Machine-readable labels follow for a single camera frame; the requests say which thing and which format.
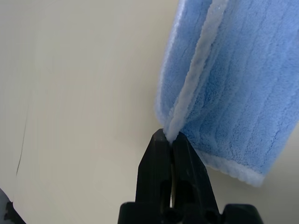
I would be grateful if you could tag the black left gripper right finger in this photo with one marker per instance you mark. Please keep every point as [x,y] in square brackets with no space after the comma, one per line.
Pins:
[191,177]

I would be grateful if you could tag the light blue towel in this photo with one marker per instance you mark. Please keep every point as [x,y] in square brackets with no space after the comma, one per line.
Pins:
[245,81]

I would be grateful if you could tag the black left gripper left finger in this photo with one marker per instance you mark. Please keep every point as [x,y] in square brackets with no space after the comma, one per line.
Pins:
[154,168]

